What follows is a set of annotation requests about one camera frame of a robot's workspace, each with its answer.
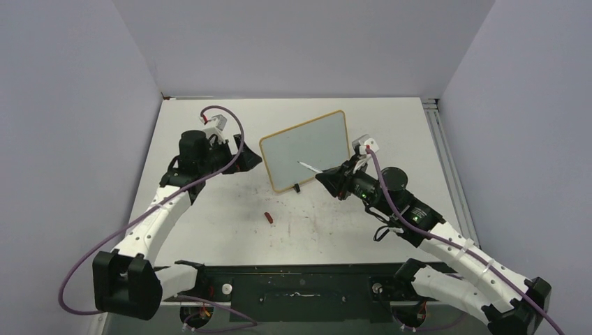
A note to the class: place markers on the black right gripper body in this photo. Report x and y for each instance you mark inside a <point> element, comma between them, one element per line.
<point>359,167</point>

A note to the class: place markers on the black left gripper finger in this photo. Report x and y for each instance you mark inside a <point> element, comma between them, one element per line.
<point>239,141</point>
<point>247,159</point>

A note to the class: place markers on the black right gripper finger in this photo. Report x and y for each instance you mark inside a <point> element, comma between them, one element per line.
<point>352,165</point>
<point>333,180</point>

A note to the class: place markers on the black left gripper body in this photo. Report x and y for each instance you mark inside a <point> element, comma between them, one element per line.
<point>218,156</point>

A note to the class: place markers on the white red whiteboard marker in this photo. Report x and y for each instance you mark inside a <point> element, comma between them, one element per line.
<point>310,167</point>

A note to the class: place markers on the yellow framed whiteboard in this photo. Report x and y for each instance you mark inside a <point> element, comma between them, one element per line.
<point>321,142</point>

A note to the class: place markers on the red marker cap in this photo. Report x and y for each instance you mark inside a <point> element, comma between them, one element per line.
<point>269,217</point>

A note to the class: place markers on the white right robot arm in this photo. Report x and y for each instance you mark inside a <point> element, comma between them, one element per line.
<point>505,301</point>

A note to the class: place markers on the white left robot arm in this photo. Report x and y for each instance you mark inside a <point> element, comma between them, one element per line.
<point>126,280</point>

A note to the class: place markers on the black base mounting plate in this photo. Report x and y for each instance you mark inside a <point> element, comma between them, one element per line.
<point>305,293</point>

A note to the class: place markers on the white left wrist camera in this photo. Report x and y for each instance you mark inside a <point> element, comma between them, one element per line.
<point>213,128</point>

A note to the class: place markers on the aluminium rail right side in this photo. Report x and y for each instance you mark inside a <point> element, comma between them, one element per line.
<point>456,190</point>

